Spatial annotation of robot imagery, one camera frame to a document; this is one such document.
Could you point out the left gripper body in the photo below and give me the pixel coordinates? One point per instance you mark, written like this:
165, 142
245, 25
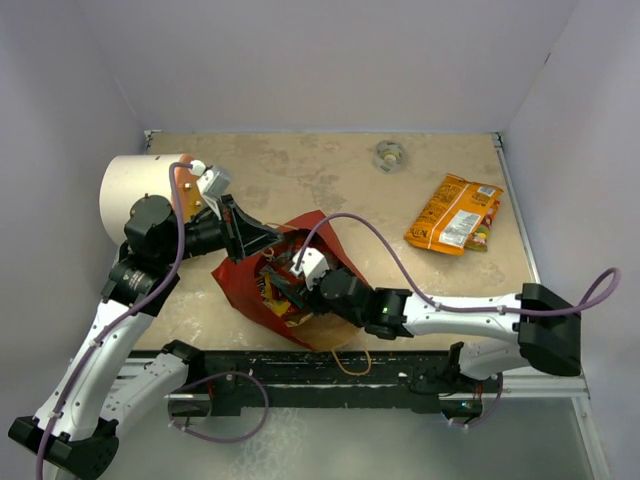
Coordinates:
210, 233

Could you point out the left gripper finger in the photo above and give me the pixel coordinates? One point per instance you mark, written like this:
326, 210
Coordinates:
253, 239
246, 223

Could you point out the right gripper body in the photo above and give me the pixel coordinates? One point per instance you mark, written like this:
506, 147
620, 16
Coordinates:
316, 301

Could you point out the red paper bag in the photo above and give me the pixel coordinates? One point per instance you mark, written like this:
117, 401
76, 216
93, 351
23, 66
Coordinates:
320, 333

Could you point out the orange kettle chips bag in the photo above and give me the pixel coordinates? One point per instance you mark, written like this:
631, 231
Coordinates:
451, 215

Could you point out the colourful candy bag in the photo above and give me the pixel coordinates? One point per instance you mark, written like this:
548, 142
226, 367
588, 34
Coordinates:
478, 240

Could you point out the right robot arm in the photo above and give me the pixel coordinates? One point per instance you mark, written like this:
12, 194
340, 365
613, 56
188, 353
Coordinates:
534, 327

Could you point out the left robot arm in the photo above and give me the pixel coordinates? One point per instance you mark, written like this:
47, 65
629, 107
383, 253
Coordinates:
79, 427

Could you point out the white cylinder with orange end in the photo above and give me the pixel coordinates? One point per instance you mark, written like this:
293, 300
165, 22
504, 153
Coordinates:
129, 178

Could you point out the clear tape roll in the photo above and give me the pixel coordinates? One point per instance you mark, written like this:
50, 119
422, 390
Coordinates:
389, 156

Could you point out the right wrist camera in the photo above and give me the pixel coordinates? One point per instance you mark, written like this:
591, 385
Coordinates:
311, 265

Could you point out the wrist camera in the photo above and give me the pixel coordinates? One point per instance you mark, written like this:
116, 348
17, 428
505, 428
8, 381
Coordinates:
311, 265
212, 182

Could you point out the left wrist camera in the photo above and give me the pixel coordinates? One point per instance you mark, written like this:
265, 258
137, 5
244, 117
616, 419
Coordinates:
212, 182

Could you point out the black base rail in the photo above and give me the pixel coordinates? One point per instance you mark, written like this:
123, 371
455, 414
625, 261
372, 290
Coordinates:
425, 382

